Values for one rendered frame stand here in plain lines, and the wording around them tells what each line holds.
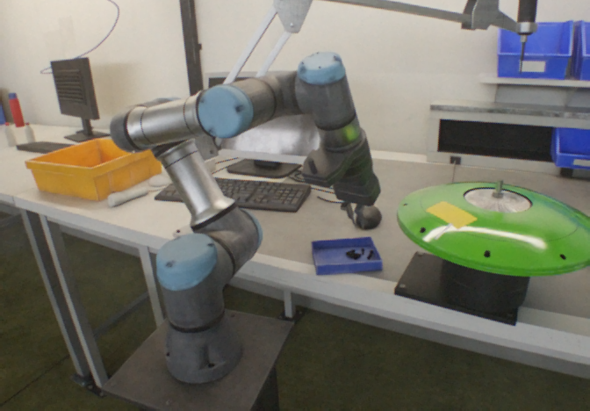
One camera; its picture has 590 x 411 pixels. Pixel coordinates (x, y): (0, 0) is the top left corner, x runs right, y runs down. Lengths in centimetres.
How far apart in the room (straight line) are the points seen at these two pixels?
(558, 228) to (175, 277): 54
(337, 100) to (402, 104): 105
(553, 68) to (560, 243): 80
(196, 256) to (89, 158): 115
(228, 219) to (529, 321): 51
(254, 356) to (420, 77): 119
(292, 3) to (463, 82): 88
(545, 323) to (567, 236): 16
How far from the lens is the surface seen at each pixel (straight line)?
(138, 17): 229
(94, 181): 126
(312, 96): 53
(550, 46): 152
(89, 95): 214
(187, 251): 58
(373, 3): 83
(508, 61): 131
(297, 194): 106
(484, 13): 91
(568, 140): 156
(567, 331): 72
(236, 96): 45
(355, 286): 72
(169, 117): 52
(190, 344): 63
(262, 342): 71
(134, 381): 70
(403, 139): 160
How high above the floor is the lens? 133
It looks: 21 degrees down
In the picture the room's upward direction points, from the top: 3 degrees counter-clockwise
